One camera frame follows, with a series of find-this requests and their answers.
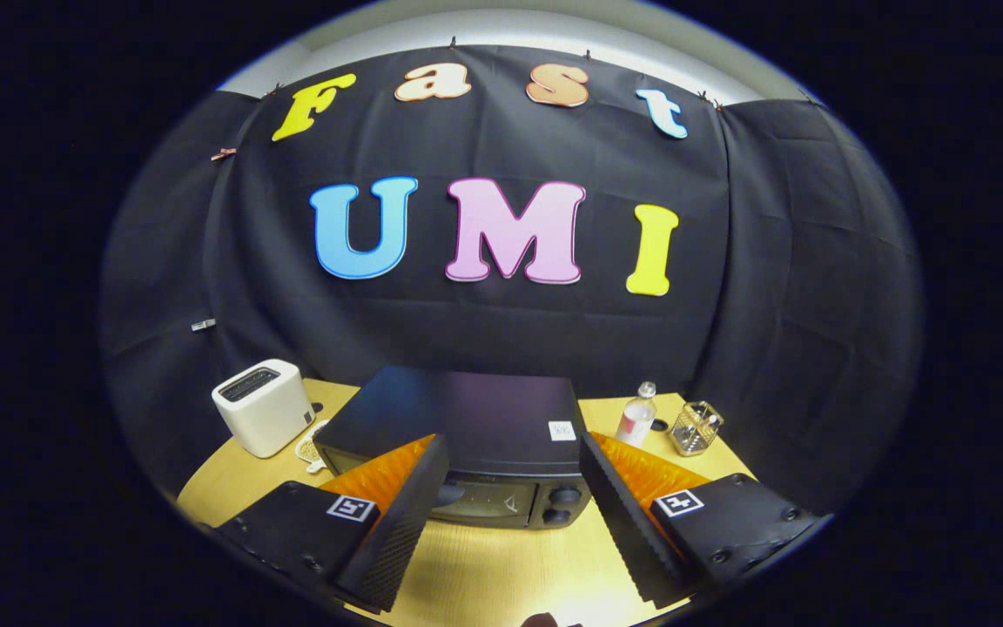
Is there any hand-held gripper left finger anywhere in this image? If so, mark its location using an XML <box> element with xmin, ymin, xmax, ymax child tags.
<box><xmin>216</xmin><ymin>434</ymin><xmax>450</xmax><ymax>613</ymax></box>

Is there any white power cord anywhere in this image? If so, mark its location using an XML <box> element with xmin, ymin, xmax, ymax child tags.
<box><xmin>295</xmin><ymin>420</ymin><xmax>331</xmax><ymax>475</ymax></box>

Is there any white slot toaster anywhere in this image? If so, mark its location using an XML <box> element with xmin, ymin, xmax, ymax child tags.
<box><xmin>212</xmin><ymin>359</ymin><xmax>316</xmax><ymax>459</ymax></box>

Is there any small wire basket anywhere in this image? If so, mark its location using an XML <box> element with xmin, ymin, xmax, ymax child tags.
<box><xmin>670</xmin><ymin>401</ymin><xmax>725</xmax><ymax>457</ymax></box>

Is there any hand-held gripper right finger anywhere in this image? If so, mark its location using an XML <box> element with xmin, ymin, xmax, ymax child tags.
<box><xmin>578</xmin><ymin>433</ymin><xmax>825</xmax><ymax>610</ymax></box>

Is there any clear plastic bottle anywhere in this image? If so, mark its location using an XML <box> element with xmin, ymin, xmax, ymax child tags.
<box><xmin>614</xmin><ymin>381</ymin><xmax>658</xmax><ymax>448</ymax></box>

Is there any black toaster oven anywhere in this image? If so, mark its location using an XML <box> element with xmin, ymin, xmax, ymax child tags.
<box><xmin>313</xmin><ymin>365</ymin><xmax>595</xmax><ymax>530</ymax></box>

